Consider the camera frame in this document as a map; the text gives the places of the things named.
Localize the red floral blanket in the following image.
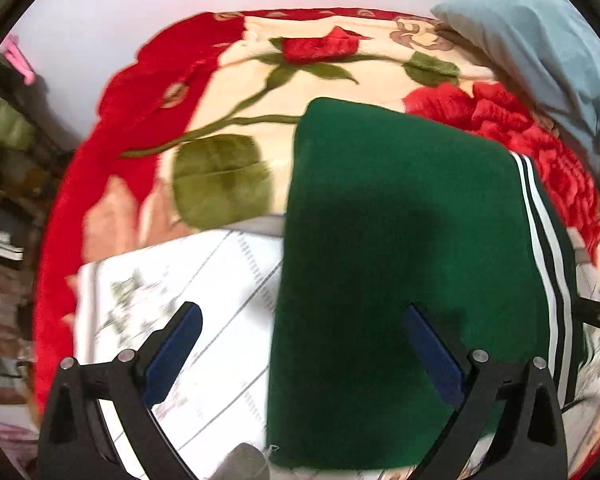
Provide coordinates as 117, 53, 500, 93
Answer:
32, 7, 600, 480

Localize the white checked floral bed sheet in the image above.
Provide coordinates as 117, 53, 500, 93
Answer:
72, 212, 600, 480

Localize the olive puffer jacket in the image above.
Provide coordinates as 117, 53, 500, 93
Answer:
0, 92, 37, 152

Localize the green jacket with cream sleeves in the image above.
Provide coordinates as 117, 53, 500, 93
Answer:
266, 97, 582, 472

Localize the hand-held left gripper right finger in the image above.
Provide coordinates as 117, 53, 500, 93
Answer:
402, 302, 569, 480

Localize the bright pink cloth item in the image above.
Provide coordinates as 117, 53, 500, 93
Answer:
0, 35, 37, 86

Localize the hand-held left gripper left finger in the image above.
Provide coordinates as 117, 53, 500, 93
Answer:
37, 301, 204, 480

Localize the black clothing pile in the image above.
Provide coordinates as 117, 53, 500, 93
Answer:
0, 57, 83, 181

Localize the light blue pillow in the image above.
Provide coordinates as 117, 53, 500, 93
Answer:
430, 0, 600, 173

